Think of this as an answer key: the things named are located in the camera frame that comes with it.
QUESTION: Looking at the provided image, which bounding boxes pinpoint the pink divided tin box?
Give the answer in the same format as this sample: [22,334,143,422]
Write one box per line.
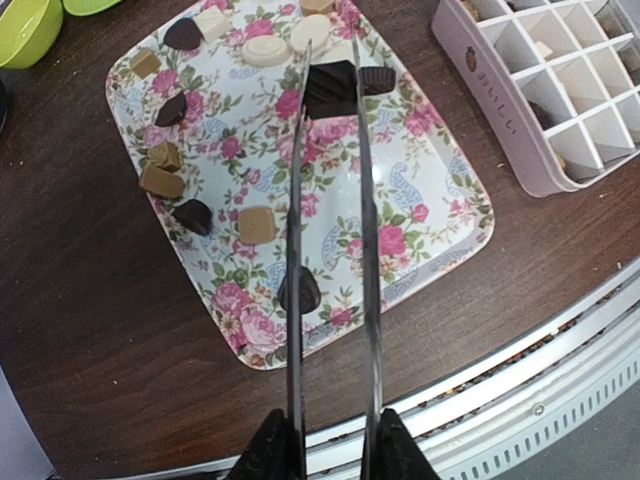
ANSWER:
[432,1,639,198]

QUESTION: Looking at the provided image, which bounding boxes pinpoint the front aluminium rail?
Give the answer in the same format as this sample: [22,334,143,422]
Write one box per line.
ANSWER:
[164,264,640,480]

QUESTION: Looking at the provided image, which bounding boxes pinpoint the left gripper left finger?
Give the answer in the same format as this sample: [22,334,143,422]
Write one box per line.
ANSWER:
[227,409,299,480]

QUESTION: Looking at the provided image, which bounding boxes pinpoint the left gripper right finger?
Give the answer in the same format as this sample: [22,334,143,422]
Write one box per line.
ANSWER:
[373,408,441,480]

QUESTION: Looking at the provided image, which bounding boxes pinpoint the green bowl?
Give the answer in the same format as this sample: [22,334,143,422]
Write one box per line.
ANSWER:
[1,0,64,70]

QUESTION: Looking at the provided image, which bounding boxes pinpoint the metal serving tongs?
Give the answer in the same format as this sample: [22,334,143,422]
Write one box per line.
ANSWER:
[284,37,386,480]

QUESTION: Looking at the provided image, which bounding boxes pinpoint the black white bowl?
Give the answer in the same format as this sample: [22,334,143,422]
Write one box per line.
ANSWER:
[0,80,8,134]

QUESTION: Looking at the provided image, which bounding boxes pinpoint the floral pink tray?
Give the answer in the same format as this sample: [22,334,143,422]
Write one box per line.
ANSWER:
[103,0,496,372]

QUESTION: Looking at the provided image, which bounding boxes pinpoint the green plate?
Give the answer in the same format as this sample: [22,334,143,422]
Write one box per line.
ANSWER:
[62,0,121,17]

